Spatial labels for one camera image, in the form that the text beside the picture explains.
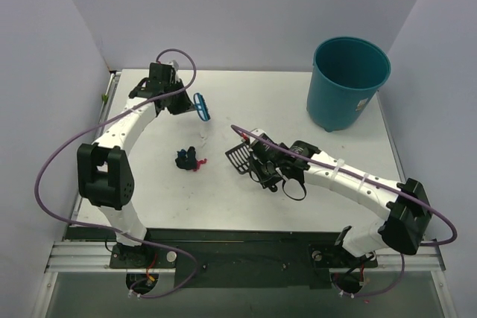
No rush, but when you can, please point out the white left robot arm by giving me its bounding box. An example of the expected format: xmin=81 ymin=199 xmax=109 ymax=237
xmin=77 ymin=61 xmax=194 ymax=267

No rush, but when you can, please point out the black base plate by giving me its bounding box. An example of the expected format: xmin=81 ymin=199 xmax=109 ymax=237
xmin=110 ymin=229 xmax=377 ymax=293

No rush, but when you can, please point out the black slotted scoop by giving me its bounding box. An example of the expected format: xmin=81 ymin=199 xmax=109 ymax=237
xmin=225 ymin=142 xmax=250 ymax=175

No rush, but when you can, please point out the red paper scrap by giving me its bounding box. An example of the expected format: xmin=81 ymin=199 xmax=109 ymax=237
xmin=193 ymin=159 xmax=207 ymax=171

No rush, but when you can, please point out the blue brush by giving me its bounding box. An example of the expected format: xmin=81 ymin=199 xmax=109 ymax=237
xmin=193 ymin=92 xmax=211 ymax=122

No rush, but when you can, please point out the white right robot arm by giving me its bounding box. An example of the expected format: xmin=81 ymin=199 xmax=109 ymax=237
xmin=248 ymin=132 xmax=432 ymax=265

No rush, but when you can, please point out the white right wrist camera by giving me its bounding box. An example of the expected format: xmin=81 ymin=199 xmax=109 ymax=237
xmin=247 ymin=128 xmax=268 ymax=144

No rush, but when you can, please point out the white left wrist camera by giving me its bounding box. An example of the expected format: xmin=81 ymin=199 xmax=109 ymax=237
xmin=168 ymin=60 xmax=180 ymax=76

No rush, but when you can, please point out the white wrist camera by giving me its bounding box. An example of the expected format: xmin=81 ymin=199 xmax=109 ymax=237
xmin=168 ymin=60 xmax=180 ymax=76
xmin=247 ymin=128 xmax=268 ymax=144

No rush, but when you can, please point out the teal plastic bin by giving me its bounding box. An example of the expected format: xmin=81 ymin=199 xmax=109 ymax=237
xmin=306 ymin=36 xmax=391 ymax=132

